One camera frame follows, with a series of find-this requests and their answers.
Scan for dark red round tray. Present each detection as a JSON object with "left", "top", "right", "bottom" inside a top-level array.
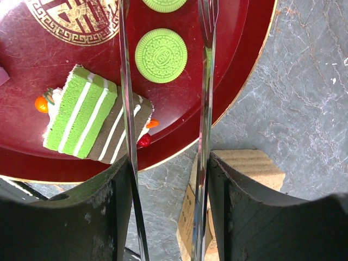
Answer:
[{"left": 1, "top": 1, "right": 276, "bottom": 183}]

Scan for pink layered cake slice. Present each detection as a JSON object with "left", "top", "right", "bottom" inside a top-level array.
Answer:
[{"left": 0, "top": 66, "right": 10, "bottom": 86}]

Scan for green sandwich cookie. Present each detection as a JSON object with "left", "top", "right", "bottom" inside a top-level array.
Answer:
[
  {"left": 143, "top": 0, "right": 187, "bottom": 13},
  {"left": 135, "top": 28, "right": 188, "bottom": 84}
]

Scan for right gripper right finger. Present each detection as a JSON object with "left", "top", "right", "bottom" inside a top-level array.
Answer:
[{"left": 208, "top": 154, "right": 347, "bottom": 260}]

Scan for wooden block with label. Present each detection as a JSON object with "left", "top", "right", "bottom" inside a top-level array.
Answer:
[{"left": 176, "top": 150, "right": 285, "bottom": 260}]

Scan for green layered cake slice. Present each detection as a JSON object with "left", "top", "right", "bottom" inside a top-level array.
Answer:
[{"left": 42, "top": 65, "right": 118, "bottom": 159}]

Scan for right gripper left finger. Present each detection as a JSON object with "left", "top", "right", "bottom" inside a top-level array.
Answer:
[{"left": 1, "top": 157, "right": 132, "bottom": 260}]

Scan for brown layered cake slice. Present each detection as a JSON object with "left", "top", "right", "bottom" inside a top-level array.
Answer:
[{"left": 88, "top": 86, "right": 154, "bottom": 164}]

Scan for metal serving tongs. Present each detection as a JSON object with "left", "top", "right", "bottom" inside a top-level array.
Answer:
[{"left": 118, "top": 1, "right": 219, "bottom": 260}]

